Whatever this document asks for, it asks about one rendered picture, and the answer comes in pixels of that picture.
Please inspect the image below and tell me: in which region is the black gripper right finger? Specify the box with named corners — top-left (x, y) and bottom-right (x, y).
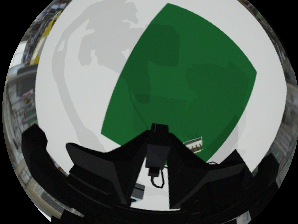
top-left (166, 133), bottom-right (245, 209)

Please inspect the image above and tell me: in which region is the black connector plug with cable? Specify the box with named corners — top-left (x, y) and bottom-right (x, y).
top-left (145, 123), bottom-right (170, 189)

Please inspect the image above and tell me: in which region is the green circuit board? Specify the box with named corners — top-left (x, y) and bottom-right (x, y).
top-left (101, 3), bottom-right (257, 161)

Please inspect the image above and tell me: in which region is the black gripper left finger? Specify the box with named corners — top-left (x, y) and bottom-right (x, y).
top-left (65, 129), bottom-right (150, 205)

